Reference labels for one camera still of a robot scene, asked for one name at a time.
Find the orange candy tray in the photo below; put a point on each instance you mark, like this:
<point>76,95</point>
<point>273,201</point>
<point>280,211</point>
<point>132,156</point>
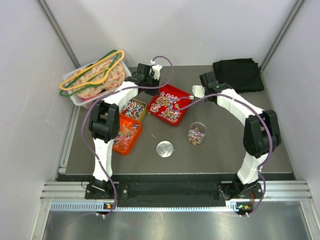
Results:
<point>129,132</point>

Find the silver round jar lid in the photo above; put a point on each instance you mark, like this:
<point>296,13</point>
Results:
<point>165,149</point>

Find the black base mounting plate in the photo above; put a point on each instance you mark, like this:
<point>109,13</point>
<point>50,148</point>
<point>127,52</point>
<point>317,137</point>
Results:
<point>151,192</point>

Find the green clothes hanger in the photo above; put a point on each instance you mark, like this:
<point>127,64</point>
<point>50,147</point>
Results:
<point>117,55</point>

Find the red candy tray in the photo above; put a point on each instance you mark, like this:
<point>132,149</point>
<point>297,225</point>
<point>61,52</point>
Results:
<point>184,100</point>

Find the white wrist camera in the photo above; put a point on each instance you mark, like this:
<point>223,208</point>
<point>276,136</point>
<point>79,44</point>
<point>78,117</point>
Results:
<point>155,70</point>
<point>198,91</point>

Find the pile of wrapped candies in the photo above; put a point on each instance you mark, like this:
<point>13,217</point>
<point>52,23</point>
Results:
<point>161,108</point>

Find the black folded cloth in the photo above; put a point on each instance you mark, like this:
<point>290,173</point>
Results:
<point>243,74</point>

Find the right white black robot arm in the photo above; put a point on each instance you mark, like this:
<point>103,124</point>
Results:
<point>261,133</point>

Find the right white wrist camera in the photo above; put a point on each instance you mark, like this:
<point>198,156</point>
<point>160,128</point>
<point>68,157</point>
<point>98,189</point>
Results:
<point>198,91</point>

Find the floral patterned cloth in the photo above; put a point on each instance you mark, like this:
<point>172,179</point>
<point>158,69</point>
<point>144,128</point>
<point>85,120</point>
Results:
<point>105,76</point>

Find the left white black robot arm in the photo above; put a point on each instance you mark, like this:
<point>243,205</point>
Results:
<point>104,118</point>

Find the gold tin candy box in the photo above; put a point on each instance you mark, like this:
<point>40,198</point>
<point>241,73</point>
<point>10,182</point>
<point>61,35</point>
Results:
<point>134,109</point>

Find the clear glass jar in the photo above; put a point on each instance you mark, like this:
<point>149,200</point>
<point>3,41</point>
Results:
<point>196,133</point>

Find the aluminium frame rail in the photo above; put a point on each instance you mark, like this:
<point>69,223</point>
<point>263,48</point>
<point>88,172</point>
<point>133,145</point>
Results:
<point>276,191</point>

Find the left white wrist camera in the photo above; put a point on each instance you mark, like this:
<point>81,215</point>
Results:
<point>155,70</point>

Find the white plastic basket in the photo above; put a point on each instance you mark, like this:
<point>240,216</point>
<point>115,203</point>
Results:
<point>77,101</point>

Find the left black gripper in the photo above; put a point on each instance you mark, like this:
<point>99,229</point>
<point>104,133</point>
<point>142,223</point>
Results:
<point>153,92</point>

